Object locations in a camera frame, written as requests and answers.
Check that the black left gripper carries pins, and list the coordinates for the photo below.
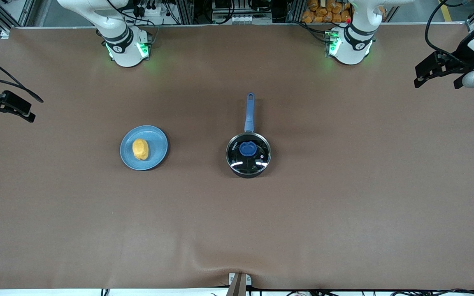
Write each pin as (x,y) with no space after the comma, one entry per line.
(462,56)

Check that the yellow peeled potato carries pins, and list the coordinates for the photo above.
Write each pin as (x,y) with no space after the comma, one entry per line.
(140,149)

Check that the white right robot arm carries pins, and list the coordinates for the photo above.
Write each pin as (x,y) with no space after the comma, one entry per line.
(124,49)

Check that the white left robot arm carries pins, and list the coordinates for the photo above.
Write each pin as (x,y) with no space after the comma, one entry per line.
(354,51)

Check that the bag of orange items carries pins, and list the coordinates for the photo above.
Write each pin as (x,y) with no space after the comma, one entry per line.
(323,12)

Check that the blue round plate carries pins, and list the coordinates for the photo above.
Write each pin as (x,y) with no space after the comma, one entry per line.
(156,144)

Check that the brown table cover sheet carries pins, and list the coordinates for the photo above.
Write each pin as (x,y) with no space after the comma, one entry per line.
(344,226)

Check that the white power strip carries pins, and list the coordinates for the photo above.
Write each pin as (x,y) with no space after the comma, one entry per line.
(151,11)

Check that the grey electronics box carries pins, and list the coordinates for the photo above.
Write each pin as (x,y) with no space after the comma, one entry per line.
(241,16)

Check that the metal table clamp bracket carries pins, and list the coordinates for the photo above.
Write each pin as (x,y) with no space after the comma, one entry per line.
(237,287)

